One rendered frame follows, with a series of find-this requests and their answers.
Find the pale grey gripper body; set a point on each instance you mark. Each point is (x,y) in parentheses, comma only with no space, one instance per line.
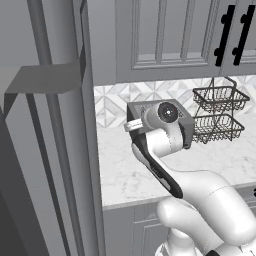
(133,125)

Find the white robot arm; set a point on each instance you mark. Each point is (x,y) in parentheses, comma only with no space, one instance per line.
(213,206)

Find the wide grey upper cupboard door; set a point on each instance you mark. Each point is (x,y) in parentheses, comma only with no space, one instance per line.
(166,36)

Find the grey lower cupboard door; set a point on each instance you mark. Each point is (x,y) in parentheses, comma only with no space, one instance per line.
(146,233)

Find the grey fridge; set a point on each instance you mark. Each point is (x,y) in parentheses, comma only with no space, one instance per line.
(20,150)

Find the narrow grey upper cupboard door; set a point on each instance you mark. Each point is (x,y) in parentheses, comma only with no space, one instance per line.
(248,68)

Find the grey drawer front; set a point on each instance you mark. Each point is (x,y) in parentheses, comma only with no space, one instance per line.
(249,200)

